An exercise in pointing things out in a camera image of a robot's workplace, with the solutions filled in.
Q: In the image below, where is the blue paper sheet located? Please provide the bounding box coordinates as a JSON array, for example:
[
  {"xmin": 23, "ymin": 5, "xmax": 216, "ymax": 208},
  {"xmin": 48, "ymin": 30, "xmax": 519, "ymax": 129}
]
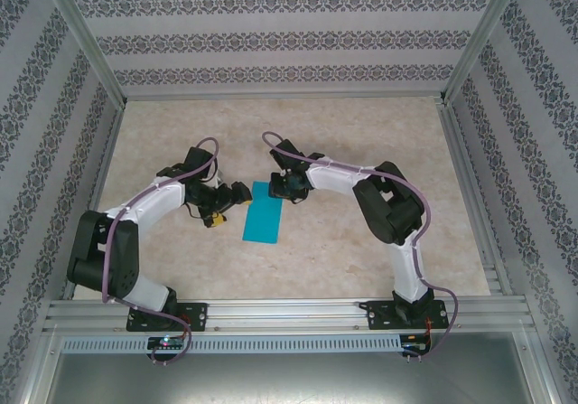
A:
[{"xmin": 241, "ymin": 180, "xmax": 284, "ymax": 246}]

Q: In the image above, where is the grey metal sheet shelf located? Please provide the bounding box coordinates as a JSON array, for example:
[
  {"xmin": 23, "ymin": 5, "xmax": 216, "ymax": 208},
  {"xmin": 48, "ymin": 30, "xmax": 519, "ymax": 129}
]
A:
[{"xmin": 42, "ymin": 331, "xmax": 555, "ymax": 404}]

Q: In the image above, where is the thin black left gripper wire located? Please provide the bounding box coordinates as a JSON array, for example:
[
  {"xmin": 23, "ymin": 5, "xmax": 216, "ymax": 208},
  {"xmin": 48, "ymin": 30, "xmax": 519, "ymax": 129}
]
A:
[{"xmin": 186, "ymin": 201, "xmax": 214, "ymax": 225}]

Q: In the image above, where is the aluminium back rail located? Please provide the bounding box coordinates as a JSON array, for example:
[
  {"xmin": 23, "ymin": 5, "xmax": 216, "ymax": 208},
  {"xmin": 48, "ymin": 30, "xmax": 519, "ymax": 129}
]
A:
[{"xmin": 121, "ymin": 90, "xmax": 446, "ymax": 103}]

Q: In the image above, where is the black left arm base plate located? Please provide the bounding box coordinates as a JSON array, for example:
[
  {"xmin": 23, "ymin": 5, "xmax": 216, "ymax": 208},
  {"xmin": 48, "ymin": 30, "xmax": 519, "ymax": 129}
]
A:
[{"xmin": 126, "ymin": 302, "xmax": 210, "ymax": 334}]

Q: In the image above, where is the aluminium side rail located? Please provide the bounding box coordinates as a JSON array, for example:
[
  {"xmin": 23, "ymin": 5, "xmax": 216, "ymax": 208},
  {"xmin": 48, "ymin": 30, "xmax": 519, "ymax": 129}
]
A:
[
  {"xmin": 62, "ymin": 103, "xmax": 126, "ymax": 301},
  {"xmin": 435, "ymin": 98, "xmax": 516, "ymax": 296}
]

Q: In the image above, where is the aluminium mounting rail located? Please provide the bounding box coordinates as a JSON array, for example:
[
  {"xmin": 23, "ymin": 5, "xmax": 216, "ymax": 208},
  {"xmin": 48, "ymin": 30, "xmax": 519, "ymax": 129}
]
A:
[{"xmin": 42, "ymin": 297, "xmax": 536, "ymax": 333}]

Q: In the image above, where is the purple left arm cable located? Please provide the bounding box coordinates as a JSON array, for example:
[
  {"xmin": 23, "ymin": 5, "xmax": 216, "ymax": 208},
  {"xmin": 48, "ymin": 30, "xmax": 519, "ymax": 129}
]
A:
[{"xmin": 101, "ymin": 136, "xmax": 223, "ymax": 369}]

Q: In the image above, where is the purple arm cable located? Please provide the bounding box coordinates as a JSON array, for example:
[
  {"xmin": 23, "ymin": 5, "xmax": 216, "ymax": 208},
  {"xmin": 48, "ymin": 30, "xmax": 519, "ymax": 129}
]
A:
[
  {"xmin": 261, "ymin": 131, "xmax": 461, "ymax": 364},
  {"xmin": 101, "ymin": 136, "xmax": 223, "ymax": 369}
]

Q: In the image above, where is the slotted grey cable duct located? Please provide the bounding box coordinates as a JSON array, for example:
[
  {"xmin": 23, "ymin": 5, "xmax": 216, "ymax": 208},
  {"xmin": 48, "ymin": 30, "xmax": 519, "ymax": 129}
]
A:
[{"xmin": 61, "ymin": 334, "xmax": 403, "ymax": 354}]

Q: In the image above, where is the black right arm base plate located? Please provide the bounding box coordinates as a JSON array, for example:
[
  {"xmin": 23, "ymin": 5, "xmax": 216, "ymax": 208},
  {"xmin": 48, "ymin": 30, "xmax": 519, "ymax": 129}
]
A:
[{"xmin": 368, "ymin": 299, "xmax": 448, "ymax": 332}]

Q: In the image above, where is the aluminium frame post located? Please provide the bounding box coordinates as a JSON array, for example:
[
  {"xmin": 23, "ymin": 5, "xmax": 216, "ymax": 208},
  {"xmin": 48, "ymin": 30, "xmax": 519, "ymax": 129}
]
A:
[
  {"xmin": 440, "ymin": 0, "xmax": 527, "ymax": 105},
  {"xmin": 44, "ymin": 0, "xmax": 128, "ymax": 109}
]

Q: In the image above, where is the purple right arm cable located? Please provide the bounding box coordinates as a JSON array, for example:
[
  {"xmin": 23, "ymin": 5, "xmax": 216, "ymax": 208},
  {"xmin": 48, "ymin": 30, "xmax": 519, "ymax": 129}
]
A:
[{"xmin": 261, "ymin": 131, "xmax": 461, "ymax": 364}]

